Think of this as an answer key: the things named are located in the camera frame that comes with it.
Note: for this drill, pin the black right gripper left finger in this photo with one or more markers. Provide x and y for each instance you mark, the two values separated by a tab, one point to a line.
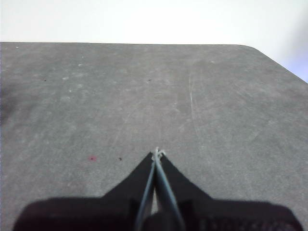
115	211

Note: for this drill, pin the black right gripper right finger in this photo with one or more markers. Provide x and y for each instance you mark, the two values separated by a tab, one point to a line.
216	216

